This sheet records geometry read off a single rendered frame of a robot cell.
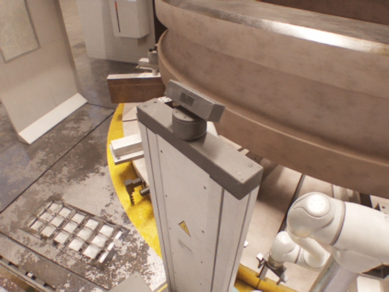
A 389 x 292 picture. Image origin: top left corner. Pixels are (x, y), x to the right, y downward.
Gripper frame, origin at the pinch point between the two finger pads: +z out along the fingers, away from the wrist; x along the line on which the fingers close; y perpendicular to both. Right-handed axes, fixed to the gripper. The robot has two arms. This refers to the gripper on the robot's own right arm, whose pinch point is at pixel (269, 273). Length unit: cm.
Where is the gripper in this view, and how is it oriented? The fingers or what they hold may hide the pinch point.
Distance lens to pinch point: 160.6
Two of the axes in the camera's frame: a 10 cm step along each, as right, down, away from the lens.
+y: -7.5, 4.1, -5.1
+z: 0.0, 7.8, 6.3
